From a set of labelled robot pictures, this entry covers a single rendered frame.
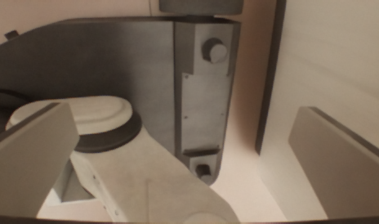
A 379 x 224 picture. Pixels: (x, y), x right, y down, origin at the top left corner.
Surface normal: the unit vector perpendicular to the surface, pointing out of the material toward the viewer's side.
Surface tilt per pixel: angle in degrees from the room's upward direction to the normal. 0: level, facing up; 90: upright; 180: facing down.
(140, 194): 90
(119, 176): 90
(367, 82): 90
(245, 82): 0
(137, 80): 0
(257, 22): 0
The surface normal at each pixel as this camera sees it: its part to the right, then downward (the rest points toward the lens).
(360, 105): -0.98, 0.15
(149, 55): 0.21, 0.50
